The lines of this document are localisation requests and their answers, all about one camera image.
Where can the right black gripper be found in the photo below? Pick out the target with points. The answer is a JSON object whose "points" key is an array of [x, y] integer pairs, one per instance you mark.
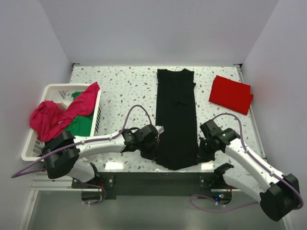
{"points": [[206, 154]]}

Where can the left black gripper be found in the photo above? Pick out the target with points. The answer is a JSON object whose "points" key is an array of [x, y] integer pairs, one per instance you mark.
{"points": [[147, 151]]}

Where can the black t-shirt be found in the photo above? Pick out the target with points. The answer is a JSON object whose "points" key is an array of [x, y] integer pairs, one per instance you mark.
{"points": [[176, 112]]}

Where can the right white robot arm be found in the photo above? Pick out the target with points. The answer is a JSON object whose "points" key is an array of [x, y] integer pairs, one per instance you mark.
{"points": [[277, 194]]}

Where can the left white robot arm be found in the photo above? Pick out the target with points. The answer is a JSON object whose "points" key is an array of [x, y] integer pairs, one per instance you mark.
{"points": [[65, 155]]}

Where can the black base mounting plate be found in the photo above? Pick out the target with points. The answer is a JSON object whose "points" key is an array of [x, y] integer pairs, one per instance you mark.
{"points": [[157, 184]]}

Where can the folded red t-shirt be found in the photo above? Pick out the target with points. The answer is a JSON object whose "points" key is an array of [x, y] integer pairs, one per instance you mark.
{"points": [[230, 94]]}

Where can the green t-shirt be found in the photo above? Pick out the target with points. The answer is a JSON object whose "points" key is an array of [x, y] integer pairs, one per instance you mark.
{"points": [[79, 115]]}

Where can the white plastic laundry basket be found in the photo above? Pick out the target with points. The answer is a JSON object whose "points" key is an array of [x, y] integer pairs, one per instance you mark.
{"points": [[61, 94]]}

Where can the magenta t-shirt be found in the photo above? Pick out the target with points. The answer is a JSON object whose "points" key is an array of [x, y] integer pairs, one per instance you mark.
{"points": [[47, 118]]}

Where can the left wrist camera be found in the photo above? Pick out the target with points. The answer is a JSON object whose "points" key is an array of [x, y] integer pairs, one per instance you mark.
{"points": [[150, 132]]}

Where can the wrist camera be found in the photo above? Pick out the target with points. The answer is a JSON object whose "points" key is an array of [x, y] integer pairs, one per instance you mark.
{"points": [[212, 131], [150, 132]]}

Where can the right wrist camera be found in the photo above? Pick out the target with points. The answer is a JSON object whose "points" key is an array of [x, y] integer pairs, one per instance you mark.
{"points": [[212, 131]]}

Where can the aluminium frame rail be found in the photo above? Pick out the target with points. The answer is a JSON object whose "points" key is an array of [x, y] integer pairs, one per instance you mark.
{"points": [[52, 205]]}

